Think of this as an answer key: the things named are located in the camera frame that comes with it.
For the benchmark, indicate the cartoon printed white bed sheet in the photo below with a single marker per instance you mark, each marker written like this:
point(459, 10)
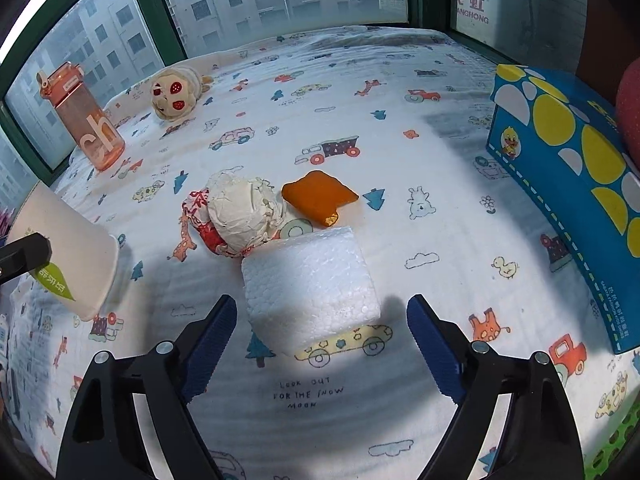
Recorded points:
point(402, 118)

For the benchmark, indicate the white red paper wrapper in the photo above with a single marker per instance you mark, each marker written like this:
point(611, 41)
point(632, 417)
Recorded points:
point(233, 215)

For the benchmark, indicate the green window frame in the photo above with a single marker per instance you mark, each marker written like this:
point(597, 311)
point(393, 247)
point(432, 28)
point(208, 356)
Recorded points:
point(24, 23)

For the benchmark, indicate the small plush doll toy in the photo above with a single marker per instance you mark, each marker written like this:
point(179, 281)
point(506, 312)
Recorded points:
point(175, 91)

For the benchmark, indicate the orange plastic water bottle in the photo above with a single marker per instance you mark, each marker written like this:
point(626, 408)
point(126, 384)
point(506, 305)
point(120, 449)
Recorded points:
point(81, 115)

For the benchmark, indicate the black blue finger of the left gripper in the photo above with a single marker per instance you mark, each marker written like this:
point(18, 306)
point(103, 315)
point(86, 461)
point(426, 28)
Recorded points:
point(25, 255)

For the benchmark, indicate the white styrofoam block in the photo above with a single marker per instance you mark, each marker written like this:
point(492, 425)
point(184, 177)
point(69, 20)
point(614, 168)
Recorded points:
point(308, 288)

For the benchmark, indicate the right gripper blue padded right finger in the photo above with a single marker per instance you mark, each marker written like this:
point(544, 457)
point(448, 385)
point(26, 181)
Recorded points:
point(437, 341)

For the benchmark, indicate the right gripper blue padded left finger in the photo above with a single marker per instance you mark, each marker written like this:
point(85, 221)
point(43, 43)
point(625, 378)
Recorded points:
point(202, 344)

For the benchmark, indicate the green plastic mesh trash basket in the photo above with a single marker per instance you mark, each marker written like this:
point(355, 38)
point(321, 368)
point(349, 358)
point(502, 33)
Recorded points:
point(615, 443)

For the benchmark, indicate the white paper cup green logo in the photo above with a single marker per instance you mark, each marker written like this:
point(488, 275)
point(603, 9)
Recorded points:
point(83, 256)

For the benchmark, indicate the red apple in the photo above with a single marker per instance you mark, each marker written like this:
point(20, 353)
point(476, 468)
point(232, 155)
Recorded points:
point(628, 106)

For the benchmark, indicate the blue yellow tissue box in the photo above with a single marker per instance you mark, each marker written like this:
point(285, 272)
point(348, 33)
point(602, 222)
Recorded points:
point(559, 140)

